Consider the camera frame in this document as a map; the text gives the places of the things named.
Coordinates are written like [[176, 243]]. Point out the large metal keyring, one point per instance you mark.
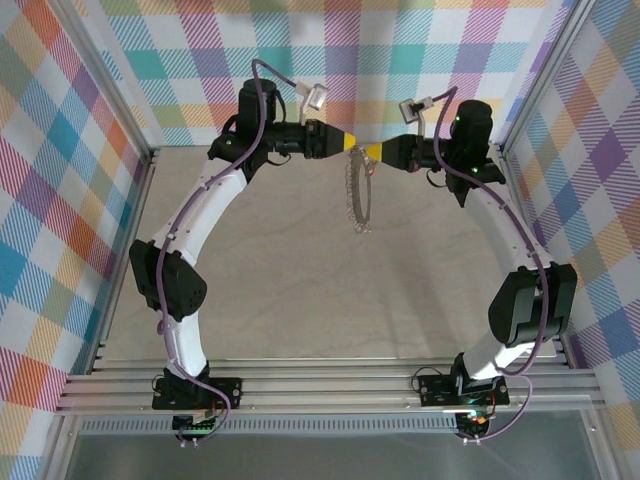
[[368, 195]]

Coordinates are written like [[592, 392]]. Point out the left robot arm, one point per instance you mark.
[[200, 215]]

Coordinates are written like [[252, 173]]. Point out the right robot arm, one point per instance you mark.
[[500, 220]]

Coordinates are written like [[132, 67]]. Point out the right circuit board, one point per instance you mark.
[[475, 419]]

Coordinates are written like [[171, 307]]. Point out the circuit board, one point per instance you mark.
[[200, 427], [475, 419]]

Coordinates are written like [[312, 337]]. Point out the left circuit board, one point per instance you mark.
[[200, 427]]

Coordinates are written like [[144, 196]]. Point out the grey metal sheet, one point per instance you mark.
[[325, 460]]

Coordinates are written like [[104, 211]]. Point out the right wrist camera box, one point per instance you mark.
[[410, 110]]

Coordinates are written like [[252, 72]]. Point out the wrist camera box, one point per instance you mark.
[[410, 110], [316, 97]]

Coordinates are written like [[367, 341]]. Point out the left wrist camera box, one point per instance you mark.
[[316, 97]]

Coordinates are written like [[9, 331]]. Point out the right upright aluminium post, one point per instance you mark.
[[542, 75]]

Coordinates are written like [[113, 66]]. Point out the upright aluminium post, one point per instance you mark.
[[542, 75], [112, 82]]

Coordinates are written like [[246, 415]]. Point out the left aluminium side rail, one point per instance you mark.
[[137, 210]]

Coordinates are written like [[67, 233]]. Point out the aluminium side rail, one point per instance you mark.
[[562, 352], [137, 210]]

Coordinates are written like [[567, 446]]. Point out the left upright aluminium post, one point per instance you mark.
[[112, 82]]

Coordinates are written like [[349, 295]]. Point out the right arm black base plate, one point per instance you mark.
[[435, 392]]

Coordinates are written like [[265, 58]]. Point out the right aluminium side rail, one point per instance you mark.
[[562, 352]]

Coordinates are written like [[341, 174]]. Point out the aluminium rail beam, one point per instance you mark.
[[325, 390]]

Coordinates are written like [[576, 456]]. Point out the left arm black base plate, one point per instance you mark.
[[227, 392]]

